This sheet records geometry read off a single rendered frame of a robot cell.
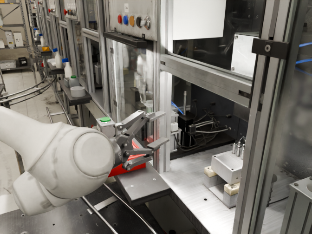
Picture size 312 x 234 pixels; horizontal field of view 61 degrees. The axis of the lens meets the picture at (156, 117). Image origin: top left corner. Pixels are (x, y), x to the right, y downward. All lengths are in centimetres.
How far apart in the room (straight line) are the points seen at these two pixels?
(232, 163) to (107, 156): 50
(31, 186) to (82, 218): 61
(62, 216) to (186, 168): 55
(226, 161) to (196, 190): 14
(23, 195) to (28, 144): 15
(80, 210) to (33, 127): 77
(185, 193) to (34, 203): 48
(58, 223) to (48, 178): 72
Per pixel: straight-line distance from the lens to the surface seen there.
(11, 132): 49
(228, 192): 84
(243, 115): 81
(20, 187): 60
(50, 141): 46
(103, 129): 109
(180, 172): 98
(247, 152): 56
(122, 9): 105
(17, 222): 125
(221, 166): 84
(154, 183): 93
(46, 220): 121
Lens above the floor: 147
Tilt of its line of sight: 23 degrees down
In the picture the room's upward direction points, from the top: straight up
